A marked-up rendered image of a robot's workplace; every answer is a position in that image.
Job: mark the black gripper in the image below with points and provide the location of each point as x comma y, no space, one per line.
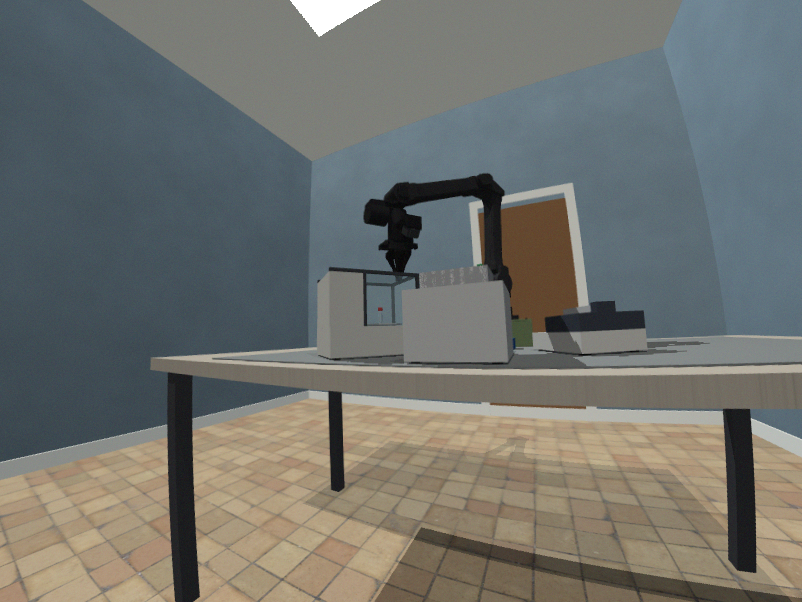
396,251

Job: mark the grey bench mat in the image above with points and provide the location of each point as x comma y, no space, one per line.
706,353

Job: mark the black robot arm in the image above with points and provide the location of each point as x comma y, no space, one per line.
378,212

